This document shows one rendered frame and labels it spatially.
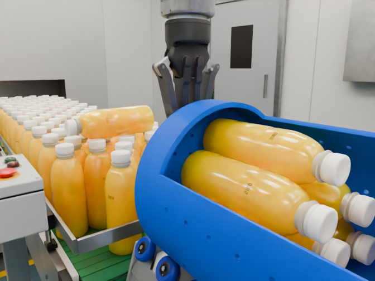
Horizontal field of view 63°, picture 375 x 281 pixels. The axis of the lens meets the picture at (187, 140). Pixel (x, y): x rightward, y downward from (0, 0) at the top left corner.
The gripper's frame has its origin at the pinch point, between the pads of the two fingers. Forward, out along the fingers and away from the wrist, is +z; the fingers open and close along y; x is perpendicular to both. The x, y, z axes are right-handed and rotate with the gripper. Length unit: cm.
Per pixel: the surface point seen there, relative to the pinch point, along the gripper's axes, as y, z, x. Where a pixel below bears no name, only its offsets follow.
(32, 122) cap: 14, 5, -64
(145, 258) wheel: 9.2, 20.4, -0.1
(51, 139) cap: 14.5, 5.0, -38.1
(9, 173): 26.6, 5.1, -15.6
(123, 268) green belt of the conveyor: 10.1, 26.5, -7.9
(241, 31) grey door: -283, -58, -259
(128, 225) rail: 8.0, 18.3, -9.2
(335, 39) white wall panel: -304, -42, -139
